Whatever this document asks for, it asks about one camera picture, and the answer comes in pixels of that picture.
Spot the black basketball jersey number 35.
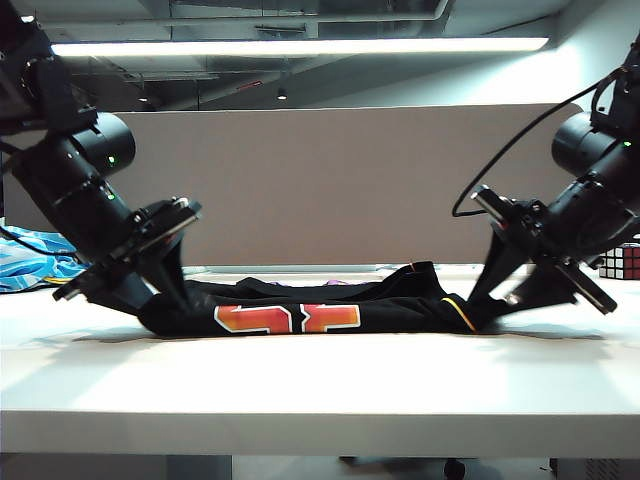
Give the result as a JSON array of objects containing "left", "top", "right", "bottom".
[{"left": 137, "top": 260, "right": 489, "bottom": 337}]

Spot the blue white patterned cloth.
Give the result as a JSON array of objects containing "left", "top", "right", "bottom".
[{"left": 0, "top": 224, "right": 94, "bottom": 294}]

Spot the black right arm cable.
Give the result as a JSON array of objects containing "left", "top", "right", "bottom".
[{"left": 451, "top": 67, "right": 626, "bottom": 219}]

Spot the brown fabric desk divider panel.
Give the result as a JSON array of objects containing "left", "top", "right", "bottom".
[{"left": 2, "top": 103, "right": 586, "bottom": 269}]

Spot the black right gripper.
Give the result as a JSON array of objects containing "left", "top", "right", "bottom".
[{"left": 466, "top": 184, "right": 619, "bottom": 321}]

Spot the long white ceiling light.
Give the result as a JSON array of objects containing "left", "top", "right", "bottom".
[{"left": 49, "top": 36, "right": 551, "bottom": 58}]

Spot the Rubik's cube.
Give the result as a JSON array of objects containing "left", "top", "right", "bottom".
[{"left": 597, "top": 243, "right": 640, "bottom": 281}]

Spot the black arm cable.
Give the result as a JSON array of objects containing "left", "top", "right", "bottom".
[
  {"left": 0, "top": 225, "right": 57, "bottom": 257},
  {"left": 451, "top": 67, "right": 626, "bottom": 219}
]

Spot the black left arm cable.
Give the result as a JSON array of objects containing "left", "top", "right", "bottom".
[{"left": 0, "top": 225, "right": 57, "bottom": 257}]

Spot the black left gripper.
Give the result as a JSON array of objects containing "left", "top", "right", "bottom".
[{"left": 52, "top": 197, "right": 204, "bottom": 317}]

